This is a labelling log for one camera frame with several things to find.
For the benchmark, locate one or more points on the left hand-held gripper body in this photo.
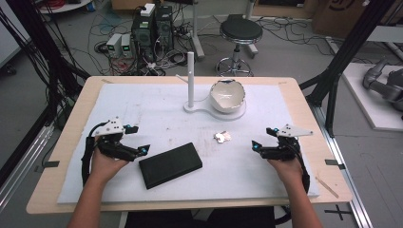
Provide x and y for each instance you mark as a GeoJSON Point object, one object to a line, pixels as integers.
{"type": "Point", "coordinates": [111, 144]}

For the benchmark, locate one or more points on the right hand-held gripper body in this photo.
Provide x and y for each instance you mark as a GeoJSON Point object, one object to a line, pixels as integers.
{"type": "Point", "coordinates": [285, 144]}

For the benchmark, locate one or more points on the person's left hand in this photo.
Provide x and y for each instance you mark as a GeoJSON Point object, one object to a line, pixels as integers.
{"type": "Point", "coordinates": [106, 166]}

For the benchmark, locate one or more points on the person's right hand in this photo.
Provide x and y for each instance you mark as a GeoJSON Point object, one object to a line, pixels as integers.
{"type": "Point", "coordinates": [286, 171]}

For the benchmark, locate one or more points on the black flat box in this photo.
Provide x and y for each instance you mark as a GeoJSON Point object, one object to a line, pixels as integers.
{"type": "Point", "coordinates": [170, 165]}

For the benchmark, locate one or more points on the small white crumpled object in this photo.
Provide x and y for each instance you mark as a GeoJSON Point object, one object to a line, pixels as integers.
{"type": "Point", "coordinates": [222, 136]}

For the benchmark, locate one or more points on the black tape strip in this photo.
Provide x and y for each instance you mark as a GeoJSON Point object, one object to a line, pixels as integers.
{"type": "Point", "coordinates": [50, 164]}
{"type": "Point", "coordinates": [334, 163]}

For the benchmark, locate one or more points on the white eggshell-shaped bowl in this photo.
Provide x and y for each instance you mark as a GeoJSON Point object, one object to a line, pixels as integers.
{"type": "Point", "coordinates": [227, 96]}

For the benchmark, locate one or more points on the white foam mat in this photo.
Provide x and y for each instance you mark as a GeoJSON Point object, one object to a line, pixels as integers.
{"type": "Point", "coordinates": [190, 183]}

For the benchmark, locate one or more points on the thin wooden stick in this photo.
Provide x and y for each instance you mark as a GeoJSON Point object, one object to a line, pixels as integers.
{"type": "Point", "coordinates": [327, 187]}

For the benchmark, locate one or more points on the white stand with pole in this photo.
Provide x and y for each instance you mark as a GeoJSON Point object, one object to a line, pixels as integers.
{"type": "Point", "coordinates": [190, 82]}

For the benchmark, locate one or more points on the grey power supply unit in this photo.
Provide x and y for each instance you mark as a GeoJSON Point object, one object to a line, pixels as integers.
{"type": "Point", "coordinates": [113, 44]}
{"type": "Point", "coordinates": [126, 46]}

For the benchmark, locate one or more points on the black tape cross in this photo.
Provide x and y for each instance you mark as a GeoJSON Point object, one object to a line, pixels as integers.
{"type": "Point", "coordinates": [338, 212]}

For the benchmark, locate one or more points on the white platform board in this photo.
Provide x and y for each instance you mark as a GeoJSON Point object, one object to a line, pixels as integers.
{"type": "Point", "coordinates": [364, 104]}

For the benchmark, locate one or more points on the person's lap in dark clothing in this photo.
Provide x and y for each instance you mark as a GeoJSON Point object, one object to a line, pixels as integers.
{"type": "Point", "coordinates": [206, 219]}

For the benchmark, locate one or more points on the black computer tower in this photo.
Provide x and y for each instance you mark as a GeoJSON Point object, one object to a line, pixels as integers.
{"type": "Point", "coordinates": [164, 28]}
{"type": "Point", "coordinates": [143, 38]}

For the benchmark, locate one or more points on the black round stool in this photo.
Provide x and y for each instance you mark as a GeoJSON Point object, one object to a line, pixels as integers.
{"type": "Point", "coordinates": [240, 31]}

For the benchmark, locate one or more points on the grey metal stand leg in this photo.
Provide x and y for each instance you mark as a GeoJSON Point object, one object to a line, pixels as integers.
{"type": "Point", "coordinates": [195, 31]}

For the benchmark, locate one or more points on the white box on computer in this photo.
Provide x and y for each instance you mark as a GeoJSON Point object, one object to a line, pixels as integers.
{"type": "Point", "coordinates": [147, 9]}

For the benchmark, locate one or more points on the brown cardboard box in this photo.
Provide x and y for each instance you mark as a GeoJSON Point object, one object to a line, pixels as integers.
{"type": "Point", "coordinates": [342, 15]}

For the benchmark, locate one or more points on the aluminium floor rail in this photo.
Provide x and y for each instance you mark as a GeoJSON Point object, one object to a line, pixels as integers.
{"type": "Point", "coordinates": [348, 177]}
{"type": "Point", "coordinates": [22, 167]}

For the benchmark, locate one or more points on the black frame strut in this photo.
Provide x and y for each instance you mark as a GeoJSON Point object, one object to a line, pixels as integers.
{"type": "Point", "coordinates": [345, 53]}

